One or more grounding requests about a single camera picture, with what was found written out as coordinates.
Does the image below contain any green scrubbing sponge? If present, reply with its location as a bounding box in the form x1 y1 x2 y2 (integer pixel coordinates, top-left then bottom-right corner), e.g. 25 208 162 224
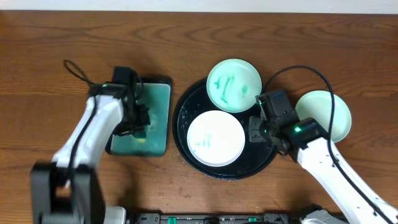
132 105 156 144

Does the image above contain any mint plate with one smear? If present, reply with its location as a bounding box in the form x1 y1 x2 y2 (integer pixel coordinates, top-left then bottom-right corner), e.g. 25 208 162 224
295 90 352 143

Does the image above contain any white plate with smears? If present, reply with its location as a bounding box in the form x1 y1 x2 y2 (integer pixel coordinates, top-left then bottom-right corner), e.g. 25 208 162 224
187 110 246 167

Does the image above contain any mint plate with three smears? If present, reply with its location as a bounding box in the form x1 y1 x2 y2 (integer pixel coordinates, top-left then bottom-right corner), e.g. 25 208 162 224
206 58 262 113

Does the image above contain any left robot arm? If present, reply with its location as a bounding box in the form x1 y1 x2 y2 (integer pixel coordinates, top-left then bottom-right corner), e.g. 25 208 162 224
30 83 149 224

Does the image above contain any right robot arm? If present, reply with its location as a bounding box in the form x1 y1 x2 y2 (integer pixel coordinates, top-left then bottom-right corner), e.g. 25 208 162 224
249 113 397 223

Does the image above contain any black rectangular water tray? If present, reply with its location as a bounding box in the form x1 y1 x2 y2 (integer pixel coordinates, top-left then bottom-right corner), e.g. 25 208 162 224
105 77 172 157

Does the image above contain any round black tray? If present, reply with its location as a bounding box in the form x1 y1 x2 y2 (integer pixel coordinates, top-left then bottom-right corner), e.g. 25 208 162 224
172 78 277 180

